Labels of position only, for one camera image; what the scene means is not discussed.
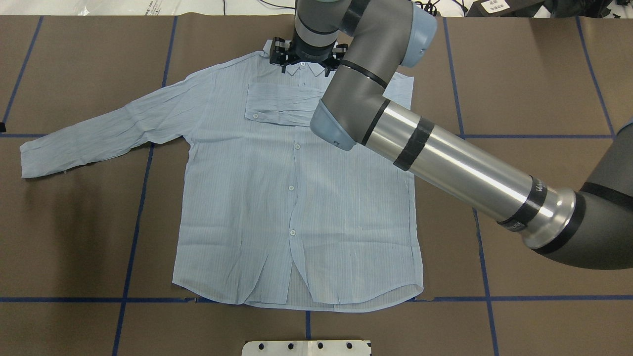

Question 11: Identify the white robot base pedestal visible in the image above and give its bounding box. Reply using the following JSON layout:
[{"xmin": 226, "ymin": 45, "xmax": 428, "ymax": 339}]
[{"xmin": 241, "ymin": 340, "xmax": 372, "ymax": 356}]

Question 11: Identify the light blue button-up shirt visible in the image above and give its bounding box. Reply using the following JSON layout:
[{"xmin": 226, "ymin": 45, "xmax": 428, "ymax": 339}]
[{"xmin": 20, "ymin": 49, "xmax": 424, "ymax": 312}]

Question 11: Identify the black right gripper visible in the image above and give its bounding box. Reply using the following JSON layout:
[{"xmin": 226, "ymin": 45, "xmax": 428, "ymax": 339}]
[{"xmin": 270, "ymin": 38, "xmax": 349, "ymax": 75}]

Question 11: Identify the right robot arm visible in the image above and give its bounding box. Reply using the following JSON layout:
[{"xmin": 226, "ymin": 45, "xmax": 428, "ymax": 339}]
[{"xmin": 271, "ymin": 0, "xmax": 633, "ymax": 270}]

